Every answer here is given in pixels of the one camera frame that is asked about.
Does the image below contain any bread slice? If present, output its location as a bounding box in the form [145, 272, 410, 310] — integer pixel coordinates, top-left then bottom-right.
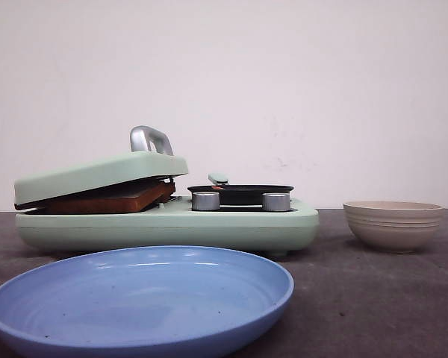
[42, 180, 175, 215]

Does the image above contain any beige ribbed bowl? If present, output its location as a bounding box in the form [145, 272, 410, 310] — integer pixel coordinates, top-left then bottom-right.
[343, 201, 444, 253]

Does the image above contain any breakfast maker hinged lid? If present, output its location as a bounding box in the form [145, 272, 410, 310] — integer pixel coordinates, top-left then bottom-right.
[14, 125, 188, 210]

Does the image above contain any mint green breakfast maker base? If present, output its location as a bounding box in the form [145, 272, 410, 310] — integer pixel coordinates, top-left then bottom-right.
[16, 197, 319, 255]

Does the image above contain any black frying pan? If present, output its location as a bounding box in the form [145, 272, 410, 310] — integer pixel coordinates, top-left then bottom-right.
[187, 172, 294, 206]

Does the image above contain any left silver control knob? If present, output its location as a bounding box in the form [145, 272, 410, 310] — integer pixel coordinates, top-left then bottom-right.
[192, 192, 220, 211]

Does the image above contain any silver control knob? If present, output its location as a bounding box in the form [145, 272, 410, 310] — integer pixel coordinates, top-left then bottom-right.
[261, 192, 291, 212]
[192, 192, 220, 211]

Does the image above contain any right silver control knob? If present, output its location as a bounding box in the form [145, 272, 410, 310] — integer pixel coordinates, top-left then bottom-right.
[261, 192, 291, 212]

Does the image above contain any blue plate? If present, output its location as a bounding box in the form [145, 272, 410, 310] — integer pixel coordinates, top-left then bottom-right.
[0, 246, 294, 357]

